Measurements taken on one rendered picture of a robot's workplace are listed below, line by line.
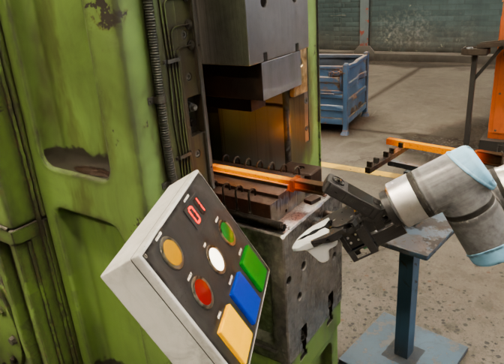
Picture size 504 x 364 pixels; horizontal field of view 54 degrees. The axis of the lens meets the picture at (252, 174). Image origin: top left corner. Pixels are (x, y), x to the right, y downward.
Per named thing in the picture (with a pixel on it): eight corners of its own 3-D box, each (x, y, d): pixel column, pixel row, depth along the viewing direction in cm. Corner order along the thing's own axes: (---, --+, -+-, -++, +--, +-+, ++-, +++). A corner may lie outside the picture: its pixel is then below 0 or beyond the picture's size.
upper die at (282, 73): (301, 84, 139) (301, 50, 135) (263, 100, 123) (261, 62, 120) (188, 76, 161) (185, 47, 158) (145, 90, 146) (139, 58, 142)
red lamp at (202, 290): (220, 298, 82) (217, 276, 81) (202, 314, 79) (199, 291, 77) (205, 293, 84) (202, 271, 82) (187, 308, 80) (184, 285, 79)
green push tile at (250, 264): (267, 270, 105) (248, 243, 103) (263, 291, 98) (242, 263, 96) (261, 274, 106) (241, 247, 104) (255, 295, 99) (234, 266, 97)
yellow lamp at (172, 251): (190, 260, 80) (187, 236, 79) (171, 274, 77) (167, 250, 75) (176, 255, 82) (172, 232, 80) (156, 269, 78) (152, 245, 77)
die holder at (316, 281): (342, 299, 176) (342, 185, 160) (289, 367, 148) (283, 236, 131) (218, 260, 206) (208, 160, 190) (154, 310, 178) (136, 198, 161)
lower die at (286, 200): (304, 198, 152) (304, 172, 149) (271, 226, 137) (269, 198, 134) (200, 176, 174) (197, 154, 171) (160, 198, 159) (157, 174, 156)
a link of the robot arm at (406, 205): (409, 185, 84) (402, 165, 93) (383, 198, 86) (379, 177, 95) (433, 226, 86) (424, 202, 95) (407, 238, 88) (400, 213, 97)
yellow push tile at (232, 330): (253, 333, 87) (230, 302, 85) (246, 365, 80) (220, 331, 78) (245, 337, 88) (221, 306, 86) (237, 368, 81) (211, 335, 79)
